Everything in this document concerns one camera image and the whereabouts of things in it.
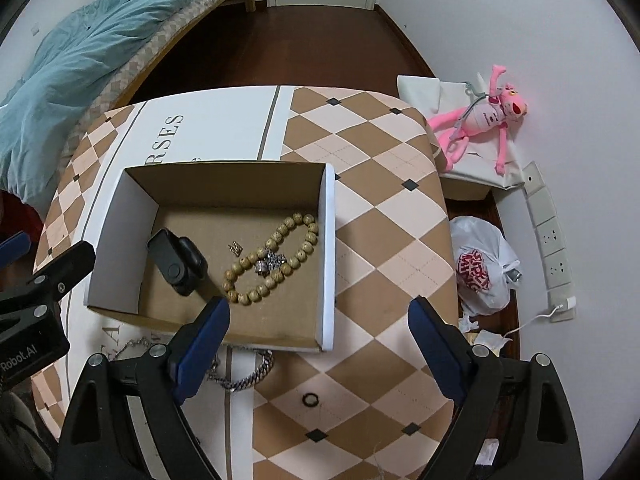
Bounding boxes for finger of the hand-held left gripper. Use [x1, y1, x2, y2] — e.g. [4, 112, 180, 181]
[31, 240, 97, 306]
[0, 231, 30, 268]

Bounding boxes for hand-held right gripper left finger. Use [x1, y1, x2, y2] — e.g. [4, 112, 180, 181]
[53, 296, 232, 480]

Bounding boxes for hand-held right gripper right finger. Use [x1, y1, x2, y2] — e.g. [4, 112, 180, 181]
[407, 296, 585, 480]

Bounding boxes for silver chain bracelet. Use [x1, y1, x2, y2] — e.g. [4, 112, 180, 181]
[107, 337, 275, 392]

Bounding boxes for cardboard box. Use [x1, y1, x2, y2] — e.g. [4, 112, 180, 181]
[83, 161, 336, 352]

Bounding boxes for red cloth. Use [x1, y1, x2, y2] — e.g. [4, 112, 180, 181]
[0, 189, 46, 242]

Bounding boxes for crumpled paper scraps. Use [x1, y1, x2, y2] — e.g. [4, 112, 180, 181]
[458, 310, 516, 359]

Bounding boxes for black USB flash drive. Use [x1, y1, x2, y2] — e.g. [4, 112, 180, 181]
[146, 228, 208, 296]

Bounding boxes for silver charm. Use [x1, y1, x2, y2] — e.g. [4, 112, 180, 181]
[254, 252, 287, 276]

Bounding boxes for white plastic bag red print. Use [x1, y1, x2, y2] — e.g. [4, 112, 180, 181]
[449, 216, 522, 317]

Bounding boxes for checkered tablecloth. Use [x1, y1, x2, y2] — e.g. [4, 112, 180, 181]
[31, 85, 459, 480]

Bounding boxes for blue blanket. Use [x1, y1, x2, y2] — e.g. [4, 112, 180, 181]
[0, 0, 217, 202]

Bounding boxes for pink plush toy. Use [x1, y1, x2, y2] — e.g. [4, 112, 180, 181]
[425, 64, 532, 176]

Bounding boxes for wooden bed with patterned mattress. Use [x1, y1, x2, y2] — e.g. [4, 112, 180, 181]
[59, 0, 257, 161]

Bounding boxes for white cloth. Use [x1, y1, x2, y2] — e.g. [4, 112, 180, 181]
[397, 74, 532, 192]

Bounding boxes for wooden bead bracelet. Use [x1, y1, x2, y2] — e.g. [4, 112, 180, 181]
[221, 212, 320, 305]

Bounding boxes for white charger with cable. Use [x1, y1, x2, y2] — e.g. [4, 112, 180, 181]
[500, 297, 577, 341]

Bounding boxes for white wall socket strip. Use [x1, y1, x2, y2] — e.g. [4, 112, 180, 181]
[521, 161, 577, 322]

